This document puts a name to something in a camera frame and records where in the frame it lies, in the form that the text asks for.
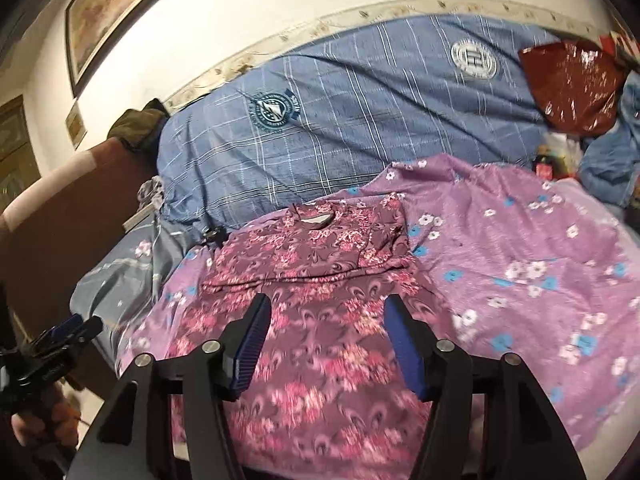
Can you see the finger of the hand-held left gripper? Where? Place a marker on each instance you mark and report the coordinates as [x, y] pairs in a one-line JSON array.
[[65, 326], [87, 332]]

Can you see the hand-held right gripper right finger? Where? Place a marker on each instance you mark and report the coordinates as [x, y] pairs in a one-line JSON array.
[[405, 355]]

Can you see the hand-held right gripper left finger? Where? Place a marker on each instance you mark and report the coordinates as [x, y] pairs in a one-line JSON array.
[[250, 345]]

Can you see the maroon floral shirt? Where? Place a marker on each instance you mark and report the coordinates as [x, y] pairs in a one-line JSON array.
[[320, 320]]

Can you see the person's left hand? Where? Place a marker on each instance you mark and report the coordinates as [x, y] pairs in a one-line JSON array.
[[45, 422]]

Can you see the grey floral pillow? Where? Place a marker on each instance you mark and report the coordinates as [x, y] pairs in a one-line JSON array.
[[125, 265]]

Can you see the brown padded headboard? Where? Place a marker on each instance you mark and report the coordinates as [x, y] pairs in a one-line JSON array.
[[55, 240]]

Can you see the small black clip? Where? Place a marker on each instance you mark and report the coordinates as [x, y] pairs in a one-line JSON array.
[[215, 235]]

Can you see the purple floral bed sheet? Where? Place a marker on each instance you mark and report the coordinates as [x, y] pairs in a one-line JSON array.
[[515, 260]]

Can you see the wooden cabinet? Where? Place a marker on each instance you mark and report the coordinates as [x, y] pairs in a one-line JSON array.
[[15, 145]]

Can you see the olive green cloth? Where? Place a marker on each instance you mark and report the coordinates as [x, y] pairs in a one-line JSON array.
[[135, 127]]

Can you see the small red-capped bottle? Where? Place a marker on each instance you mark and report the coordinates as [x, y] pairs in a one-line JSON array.
[[543, 162]]

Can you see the blue plaid quilt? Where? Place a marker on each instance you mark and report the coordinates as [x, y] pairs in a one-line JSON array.
[[350, 110]]

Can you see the blue denim garment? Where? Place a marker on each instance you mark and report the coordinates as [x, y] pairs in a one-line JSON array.
[[612, 150]]

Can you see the beige floral border sheet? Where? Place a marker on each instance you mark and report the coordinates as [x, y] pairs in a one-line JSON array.
[[280, 42]]

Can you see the red plastic bag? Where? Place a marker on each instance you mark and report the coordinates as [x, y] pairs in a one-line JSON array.
[[570, 87]]

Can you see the small wall plate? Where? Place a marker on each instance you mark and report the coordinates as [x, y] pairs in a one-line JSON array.
[[75, 122]]

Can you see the framed wall map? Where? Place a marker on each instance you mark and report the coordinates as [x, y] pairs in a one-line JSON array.
[[112, 7]]

